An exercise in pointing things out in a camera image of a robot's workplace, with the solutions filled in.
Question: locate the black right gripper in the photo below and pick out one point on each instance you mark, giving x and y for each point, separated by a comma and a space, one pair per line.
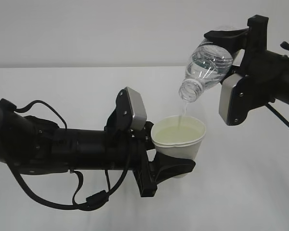
258, 62

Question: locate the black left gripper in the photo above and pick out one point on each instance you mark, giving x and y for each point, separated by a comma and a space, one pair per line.
132, 146

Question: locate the white paper cup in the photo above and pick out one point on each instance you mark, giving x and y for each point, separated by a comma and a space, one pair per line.
178, 136

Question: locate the clear water bottle green label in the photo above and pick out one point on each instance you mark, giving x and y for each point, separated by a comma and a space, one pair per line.
206, 67

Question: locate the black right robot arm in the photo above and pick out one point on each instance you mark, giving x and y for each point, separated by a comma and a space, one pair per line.
262, 76

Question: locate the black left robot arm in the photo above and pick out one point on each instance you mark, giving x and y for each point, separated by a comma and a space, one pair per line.
34, 146

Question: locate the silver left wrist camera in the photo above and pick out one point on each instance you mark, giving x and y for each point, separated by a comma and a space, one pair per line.
130, 110

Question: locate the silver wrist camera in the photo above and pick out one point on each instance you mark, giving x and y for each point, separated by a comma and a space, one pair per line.
130, 110
239, 95

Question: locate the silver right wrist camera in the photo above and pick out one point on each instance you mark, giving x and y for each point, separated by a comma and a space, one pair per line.
239, 95

